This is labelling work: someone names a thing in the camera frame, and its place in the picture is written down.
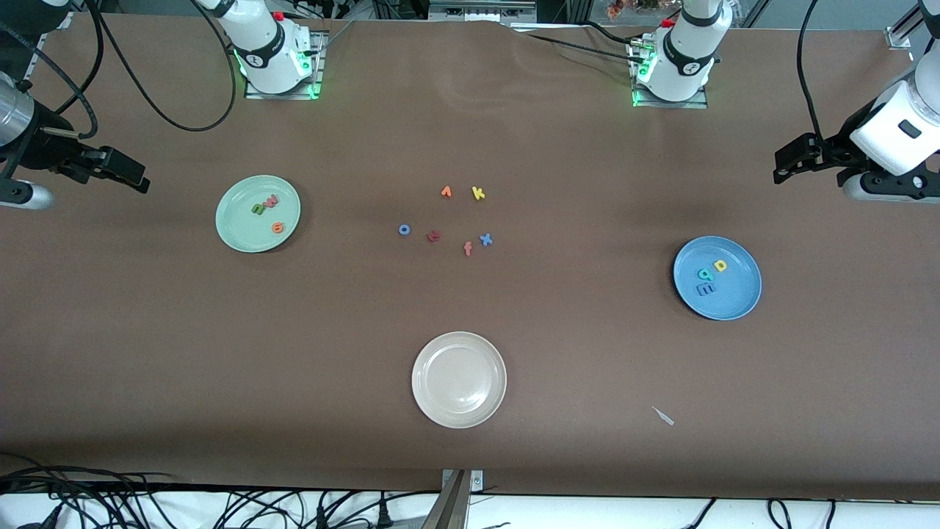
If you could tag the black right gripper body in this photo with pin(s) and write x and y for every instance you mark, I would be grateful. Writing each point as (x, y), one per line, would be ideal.
(33, 143)

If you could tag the small white paper scrap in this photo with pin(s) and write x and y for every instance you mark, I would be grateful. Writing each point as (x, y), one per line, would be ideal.
(664, 417)

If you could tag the teal foam letter b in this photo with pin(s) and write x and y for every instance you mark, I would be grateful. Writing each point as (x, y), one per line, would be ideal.
(709, 276)

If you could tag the metal table edge bracket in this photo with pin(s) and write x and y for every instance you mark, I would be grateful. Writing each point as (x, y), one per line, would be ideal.
(452, 507)

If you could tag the blue plate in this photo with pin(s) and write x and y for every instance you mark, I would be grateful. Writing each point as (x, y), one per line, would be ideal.
(738, 294)

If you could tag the grey metal background equipment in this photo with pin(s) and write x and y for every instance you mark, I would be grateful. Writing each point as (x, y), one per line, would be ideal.
(481, 9)

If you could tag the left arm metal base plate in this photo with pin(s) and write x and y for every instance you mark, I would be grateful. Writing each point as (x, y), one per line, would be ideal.
(690, 104)

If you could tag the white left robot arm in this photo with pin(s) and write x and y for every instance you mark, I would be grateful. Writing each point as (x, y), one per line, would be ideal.
(687, 51)

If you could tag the blue foam letter m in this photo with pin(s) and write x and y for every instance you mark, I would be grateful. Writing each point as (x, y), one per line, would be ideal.
(698, 289)

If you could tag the beige plate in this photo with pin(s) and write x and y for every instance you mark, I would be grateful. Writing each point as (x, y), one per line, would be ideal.
(459, 380)

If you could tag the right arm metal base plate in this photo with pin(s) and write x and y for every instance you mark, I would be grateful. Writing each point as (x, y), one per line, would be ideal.
(317, 73)

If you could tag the orange dried flowers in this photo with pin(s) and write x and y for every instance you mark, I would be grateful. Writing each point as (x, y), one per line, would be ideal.
(620, 9)

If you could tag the aluminium frame profile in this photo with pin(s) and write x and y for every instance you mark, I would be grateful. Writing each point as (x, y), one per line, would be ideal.
(57, 20)
(902, 33)

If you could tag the green plate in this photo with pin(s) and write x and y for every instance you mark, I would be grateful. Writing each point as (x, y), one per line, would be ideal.
(239, 220)

